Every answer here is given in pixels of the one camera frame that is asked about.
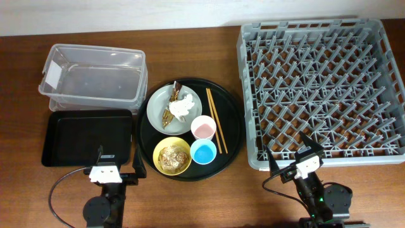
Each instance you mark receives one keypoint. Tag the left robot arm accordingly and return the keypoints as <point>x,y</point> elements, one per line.
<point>107,209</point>

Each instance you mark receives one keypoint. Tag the noodle food scraps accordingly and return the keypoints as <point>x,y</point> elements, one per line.
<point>173,159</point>

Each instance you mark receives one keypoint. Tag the grey plate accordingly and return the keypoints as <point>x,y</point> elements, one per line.
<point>159,101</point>

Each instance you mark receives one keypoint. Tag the pink cup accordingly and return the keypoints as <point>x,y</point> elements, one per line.
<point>203,127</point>

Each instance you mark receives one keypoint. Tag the brown snack wrapper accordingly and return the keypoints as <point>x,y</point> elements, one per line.
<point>168,116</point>

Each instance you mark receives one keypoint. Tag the black rectangular tray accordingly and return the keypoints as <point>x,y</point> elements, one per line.
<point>73,137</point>

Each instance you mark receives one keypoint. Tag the clear plastic bin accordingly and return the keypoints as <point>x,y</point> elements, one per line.
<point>96,76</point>

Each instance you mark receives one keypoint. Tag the grey dishwasher rack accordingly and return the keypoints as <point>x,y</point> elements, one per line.
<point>334,80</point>

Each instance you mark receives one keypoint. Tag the right wooden chopstick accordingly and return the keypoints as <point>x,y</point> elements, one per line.
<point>216,117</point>

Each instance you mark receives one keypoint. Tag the blue cup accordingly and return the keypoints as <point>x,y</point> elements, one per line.
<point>203,151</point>

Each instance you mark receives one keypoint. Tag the yellow bowl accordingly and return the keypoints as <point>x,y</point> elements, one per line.
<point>170,141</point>

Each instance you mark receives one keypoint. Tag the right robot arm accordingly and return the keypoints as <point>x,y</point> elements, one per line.
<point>326,203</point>

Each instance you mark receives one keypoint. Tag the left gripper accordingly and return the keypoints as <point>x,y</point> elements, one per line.
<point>131,178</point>

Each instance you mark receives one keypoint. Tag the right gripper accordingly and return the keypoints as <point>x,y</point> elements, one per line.
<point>308,144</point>

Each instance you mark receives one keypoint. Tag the white napkin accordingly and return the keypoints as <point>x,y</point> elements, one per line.
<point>180,108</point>

